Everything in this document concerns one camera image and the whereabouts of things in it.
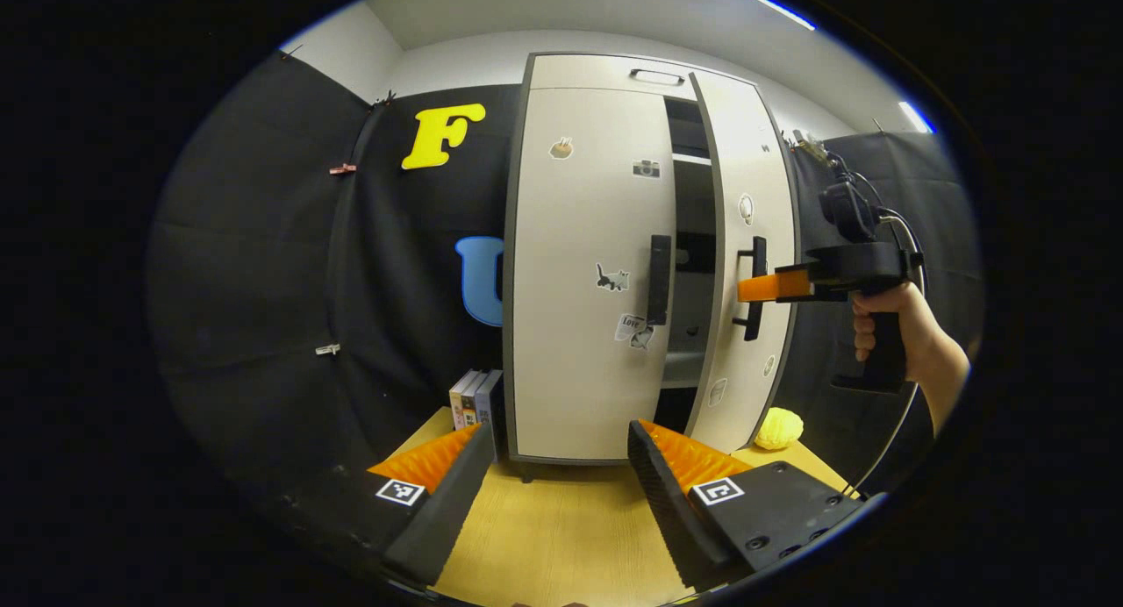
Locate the yellow knobby ball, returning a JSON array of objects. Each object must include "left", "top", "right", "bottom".
[{"left": 755, "top": 407, "right": 805, "bottom": 451}]

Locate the black backdrop cloth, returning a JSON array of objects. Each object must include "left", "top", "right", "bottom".
[{"left": 145, "top": 53, "right": 982, "bottom": 503}]

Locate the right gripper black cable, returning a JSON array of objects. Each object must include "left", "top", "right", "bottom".
[{"left": 842, "top": 173, "right": 927, "bottom": 499}]

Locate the long ceiling light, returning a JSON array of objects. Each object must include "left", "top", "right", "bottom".
[{"left": 702, "top": 0, "right": 818, "bottom": 32}]

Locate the grey cabinet drawer front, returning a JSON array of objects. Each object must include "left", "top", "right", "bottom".
[{"left": 529, "top": 54, "right": 760, "bottom": 101}]

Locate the grey cabinet door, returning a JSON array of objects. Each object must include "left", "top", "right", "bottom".
[
  {"left": 689, "top": 70, "right": 798, "bottom": 455},
  {"left": 511, "top": 86, "right": 677, "bottom": 462}
]

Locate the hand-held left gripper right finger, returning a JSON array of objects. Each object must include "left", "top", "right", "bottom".
[{"left": 627, "top": 419, "right": 865, "bottom": 592}]

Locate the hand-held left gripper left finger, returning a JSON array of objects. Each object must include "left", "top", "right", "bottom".
[{"left": 263, "top": 423, "right": 497, "bottom": 589}]

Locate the grey double-door shoe cabinet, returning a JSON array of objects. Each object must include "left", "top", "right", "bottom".
[{"left": 502, "top": 52, "right": 801, "bottom": 483}]

